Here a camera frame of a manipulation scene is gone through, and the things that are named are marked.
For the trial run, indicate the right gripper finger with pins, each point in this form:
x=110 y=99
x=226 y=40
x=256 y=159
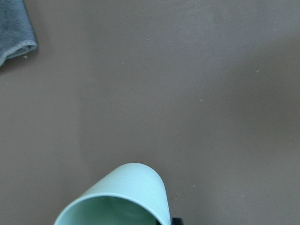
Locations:
x=177 y=221

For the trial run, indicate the green cup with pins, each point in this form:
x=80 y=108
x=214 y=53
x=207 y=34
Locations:
x=131 y=194

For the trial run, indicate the grey folded cloth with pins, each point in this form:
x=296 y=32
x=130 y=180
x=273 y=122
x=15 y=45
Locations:
x=17 y=36

